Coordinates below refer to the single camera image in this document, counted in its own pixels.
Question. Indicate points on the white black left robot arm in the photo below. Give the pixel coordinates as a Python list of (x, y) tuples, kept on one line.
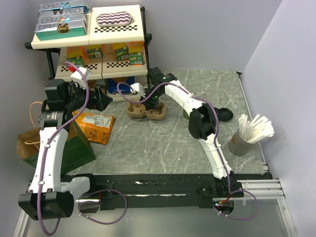
[(46, 197)]

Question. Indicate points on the green small box centre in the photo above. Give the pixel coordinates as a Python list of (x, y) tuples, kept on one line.
[(95, 52)]

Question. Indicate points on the green paper coffee cup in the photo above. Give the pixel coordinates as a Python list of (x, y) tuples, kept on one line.
[(186, 115)]

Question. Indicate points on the striped purple cloth pad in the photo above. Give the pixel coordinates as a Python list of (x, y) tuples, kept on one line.
[(122, 18)]

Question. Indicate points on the grey cup of straws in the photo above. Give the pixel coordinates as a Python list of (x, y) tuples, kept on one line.
[(249, 134)]

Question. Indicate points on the cream three-tier shelf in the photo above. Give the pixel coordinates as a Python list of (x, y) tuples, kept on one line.
[(106, 67)]

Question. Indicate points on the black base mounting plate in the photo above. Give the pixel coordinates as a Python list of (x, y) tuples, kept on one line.
[(156, 190)]

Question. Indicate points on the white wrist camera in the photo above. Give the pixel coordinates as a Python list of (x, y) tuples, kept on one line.
[(81, 72), (139, 89)]

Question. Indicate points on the teal tissue box front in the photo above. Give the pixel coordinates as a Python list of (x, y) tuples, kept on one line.
[(60, 30)]

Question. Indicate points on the black plastic cup lid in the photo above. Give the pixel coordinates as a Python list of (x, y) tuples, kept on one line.
[(225, 114)]

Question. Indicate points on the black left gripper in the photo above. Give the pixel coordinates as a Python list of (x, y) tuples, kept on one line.
[(101, 100)]

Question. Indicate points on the green small box right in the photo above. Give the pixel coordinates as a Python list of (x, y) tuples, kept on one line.
[(121, 53)]

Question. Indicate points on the blue chip bag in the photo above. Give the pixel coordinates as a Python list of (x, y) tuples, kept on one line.
[(112, 85)]

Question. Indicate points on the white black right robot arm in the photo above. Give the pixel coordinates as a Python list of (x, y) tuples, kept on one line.
[(203, 124)]

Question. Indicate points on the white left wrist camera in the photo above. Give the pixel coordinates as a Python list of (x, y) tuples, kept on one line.
[(81, 72)]

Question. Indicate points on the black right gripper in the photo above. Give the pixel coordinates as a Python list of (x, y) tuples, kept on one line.
[(148, 103)]

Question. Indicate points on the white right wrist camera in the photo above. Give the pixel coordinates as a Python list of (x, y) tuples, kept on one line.
[(139, 89)]

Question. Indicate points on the brown cardboard cup carrier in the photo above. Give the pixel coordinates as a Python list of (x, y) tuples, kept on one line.
[(139, 111)]

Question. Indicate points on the green small box left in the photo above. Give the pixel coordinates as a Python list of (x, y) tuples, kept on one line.
[(78, 60)]

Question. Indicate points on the green small box front-right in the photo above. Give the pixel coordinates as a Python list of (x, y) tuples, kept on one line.
[(136, 58)]

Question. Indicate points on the orange snack bag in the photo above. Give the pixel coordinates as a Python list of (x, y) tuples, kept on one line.
[(96, 128)]

